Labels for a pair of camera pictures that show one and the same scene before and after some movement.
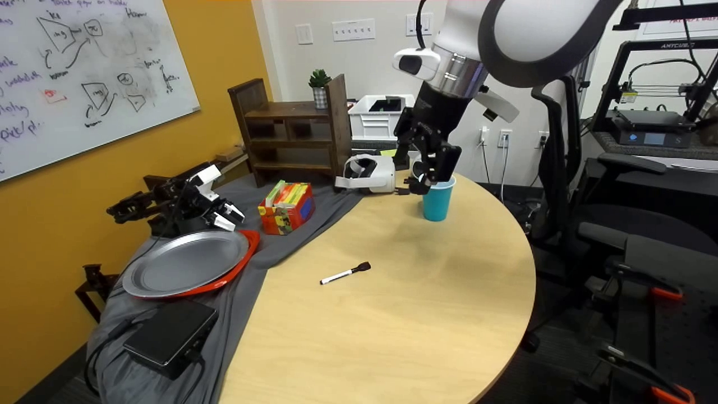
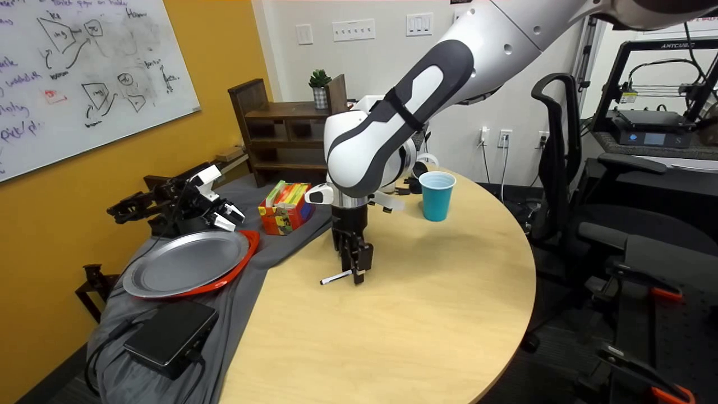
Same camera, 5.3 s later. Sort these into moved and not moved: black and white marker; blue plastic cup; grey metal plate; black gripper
Moved: black gripper
Not moved: black and white marker; grey metal plate; blue plastic cup
